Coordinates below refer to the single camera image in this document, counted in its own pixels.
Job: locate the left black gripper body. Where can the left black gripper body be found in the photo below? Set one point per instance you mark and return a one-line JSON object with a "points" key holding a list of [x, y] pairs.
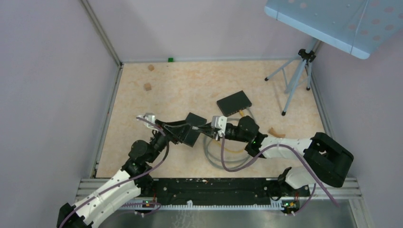
{"points": [[175, 137]]}

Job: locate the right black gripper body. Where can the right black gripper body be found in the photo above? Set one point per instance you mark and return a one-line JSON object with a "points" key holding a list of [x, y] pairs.
{"points": [[233, 135]]}

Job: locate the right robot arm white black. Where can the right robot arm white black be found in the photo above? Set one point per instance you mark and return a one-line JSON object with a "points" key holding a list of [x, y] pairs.
{"points": [[324, 160]]}

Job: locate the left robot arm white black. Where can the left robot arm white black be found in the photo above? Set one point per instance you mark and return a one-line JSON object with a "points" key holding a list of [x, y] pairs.
{"points": [[95, 208]]}

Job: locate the small wooden piece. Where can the small wooden piece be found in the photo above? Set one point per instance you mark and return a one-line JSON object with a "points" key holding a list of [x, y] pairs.
{"points": [[274, 133]]}

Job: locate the wooden cube near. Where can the wooden cube near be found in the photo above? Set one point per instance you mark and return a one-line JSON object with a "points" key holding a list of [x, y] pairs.
{"points": [[147, 87]]}

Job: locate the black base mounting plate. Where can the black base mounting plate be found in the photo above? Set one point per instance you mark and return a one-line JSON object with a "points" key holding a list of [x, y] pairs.
{"points": [[220, 191]]}

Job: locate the grey tripod stand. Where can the grey tripod stand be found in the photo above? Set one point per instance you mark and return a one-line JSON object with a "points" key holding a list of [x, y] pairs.
{"points": [[303, 72]]}

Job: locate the light blue perforated board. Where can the light blue perforated board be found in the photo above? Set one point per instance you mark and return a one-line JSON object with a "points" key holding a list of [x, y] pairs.
{"points": [[357, 27]]}

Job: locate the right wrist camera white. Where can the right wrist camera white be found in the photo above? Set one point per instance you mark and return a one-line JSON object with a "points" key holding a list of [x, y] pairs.
{"points": [[218, 124]]}

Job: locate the white slotted cable duct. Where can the white slotted cable duct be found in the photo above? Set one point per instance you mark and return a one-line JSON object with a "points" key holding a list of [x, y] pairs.
{"points": [[147, 205]]}

